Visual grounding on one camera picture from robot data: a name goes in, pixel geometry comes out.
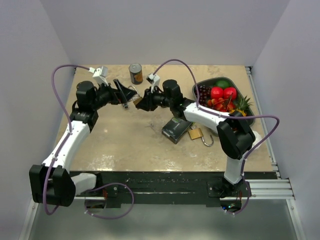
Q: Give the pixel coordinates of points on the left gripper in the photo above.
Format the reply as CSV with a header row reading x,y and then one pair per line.
x,y
127,93

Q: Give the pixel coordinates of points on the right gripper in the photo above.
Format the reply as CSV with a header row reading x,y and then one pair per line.
x,y
147,103

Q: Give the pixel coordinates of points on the long shackle brass padlock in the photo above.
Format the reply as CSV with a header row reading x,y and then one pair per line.
x,y
134,95

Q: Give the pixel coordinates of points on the large brass padlock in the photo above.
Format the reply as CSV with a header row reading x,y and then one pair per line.
x,y
197,133

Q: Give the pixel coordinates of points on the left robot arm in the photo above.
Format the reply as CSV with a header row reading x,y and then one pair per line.
x,y
50,181

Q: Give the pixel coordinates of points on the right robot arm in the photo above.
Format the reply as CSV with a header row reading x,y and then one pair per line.
x,y
235,134

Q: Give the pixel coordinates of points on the tin can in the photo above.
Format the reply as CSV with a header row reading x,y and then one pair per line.
x,y
136,75

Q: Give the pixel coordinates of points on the black green razor box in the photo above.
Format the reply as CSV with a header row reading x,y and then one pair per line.
x,y
175,128

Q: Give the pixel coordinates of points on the dark grape bunch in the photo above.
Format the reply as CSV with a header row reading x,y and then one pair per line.
x,y
204,95

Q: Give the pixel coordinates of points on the red apple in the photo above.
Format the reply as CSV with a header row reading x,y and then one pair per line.
x,y
216,92
230,92

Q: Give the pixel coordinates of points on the small red fruits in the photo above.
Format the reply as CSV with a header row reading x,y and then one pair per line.
x,y
221,104

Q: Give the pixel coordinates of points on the green lime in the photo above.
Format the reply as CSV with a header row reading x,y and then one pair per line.
x,y
222,84

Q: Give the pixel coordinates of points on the pineapple crown leaves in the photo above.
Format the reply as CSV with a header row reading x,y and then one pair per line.
x,y
244,104

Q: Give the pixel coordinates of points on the orange spiky fruit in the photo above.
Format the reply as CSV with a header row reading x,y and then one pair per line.
x,y
241,113

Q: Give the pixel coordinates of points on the white paper cup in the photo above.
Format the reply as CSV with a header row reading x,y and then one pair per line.
x,y
256,144

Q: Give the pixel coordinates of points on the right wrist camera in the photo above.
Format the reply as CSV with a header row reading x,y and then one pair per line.
x,y
154,80

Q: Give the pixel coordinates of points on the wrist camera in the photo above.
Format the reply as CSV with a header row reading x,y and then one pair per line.
x,y
100,75
154,80

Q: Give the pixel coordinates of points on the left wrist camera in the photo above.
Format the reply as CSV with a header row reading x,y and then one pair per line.
x,y
100,75

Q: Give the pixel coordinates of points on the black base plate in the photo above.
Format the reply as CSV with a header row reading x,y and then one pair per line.
x,y
165,188

